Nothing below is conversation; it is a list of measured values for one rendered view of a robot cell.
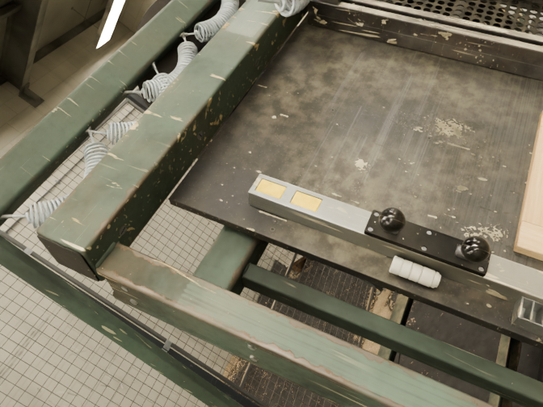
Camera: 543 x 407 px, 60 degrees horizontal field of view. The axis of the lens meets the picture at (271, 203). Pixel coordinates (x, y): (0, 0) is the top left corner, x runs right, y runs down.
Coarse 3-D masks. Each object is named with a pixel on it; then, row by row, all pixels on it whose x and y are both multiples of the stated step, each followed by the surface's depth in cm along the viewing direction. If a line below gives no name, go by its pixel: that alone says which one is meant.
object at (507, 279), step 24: (288, 192) 85; (312, 192) 85; (288, 216) 85; (312, 216) 82; (336, 216) 81; (360, 216) 81; (360, 240) 81; (432, 264) 77; (504, 264) 75; (480, 288) 76; (504, 288) 73; (528, 288) 72
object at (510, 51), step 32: (320, 0) 117; (352, 0) 117; (352, 32) 119; (384, 32) 115; (416, 32) 112; (448, 32) 108; (480, 32) 107; (512, 32) 107; (480, 64) 111; (512, 64) 107
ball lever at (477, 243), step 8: (472, 240) 64; (480, 240) 64; (464, 248) 65; (472, 248) 64; (480, 248) 63; (488, 248) 64; (464, 256) 65; (472, 256) 64; (480, 256) 64; (488, 256) 64
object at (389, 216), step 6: (384, 210) 68; (390, 210) 68; (396, 210) 68; (384, 216) 68; (390, 216) 67; (396, 216) 67; (402, 216) 67; (384, 222) 67; (390, 222) 67; (396, 222) 67; (402, 222) 67; (384, 228) 68; (390, 228) 67; (396, 228) 67
